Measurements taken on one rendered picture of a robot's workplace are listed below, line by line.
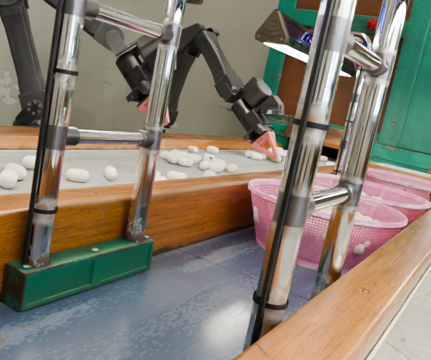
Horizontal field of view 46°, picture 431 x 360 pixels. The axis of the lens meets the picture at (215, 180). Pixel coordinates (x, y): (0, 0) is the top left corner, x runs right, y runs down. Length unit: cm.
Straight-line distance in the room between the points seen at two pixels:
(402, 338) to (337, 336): 11
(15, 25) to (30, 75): 12
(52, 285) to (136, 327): 9
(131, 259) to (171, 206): 12
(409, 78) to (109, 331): 156
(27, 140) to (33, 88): 32
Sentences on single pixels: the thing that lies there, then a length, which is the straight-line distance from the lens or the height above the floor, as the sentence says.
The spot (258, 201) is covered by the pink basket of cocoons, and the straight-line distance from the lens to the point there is 82.
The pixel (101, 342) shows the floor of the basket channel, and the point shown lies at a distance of 49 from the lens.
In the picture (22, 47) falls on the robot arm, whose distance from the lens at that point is 131.
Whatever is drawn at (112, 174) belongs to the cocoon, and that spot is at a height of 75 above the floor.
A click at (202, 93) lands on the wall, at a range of 309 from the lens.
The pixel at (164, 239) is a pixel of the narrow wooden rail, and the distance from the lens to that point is 72.
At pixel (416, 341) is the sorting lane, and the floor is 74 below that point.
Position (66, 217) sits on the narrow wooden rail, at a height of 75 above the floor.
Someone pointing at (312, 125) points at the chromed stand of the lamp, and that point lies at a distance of 35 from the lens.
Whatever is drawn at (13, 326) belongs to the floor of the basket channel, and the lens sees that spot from 50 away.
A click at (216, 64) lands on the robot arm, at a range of 161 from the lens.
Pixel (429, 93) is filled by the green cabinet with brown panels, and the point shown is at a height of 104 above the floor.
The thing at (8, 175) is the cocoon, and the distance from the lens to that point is 68.
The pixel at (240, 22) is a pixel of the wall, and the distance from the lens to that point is 305.
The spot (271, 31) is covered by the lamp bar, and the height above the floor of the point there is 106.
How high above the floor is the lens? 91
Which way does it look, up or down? 10 degrees down
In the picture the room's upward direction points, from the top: 11 degrees clockwise
